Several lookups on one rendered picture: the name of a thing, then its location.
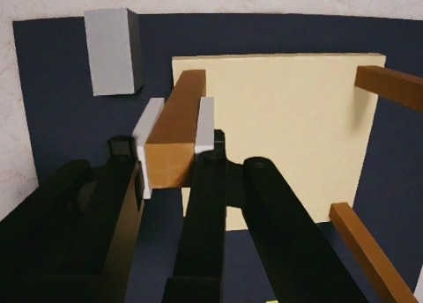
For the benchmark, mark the grey rectangular block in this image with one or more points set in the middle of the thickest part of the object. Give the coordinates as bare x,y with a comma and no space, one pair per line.
114,49

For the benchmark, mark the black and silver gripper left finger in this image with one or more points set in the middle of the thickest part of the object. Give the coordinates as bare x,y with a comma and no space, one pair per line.
96,265

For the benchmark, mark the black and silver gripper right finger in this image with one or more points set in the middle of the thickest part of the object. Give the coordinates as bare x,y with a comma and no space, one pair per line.
299,262

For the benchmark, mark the dark navy mat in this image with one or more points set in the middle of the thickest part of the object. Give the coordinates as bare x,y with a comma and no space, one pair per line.
66,122

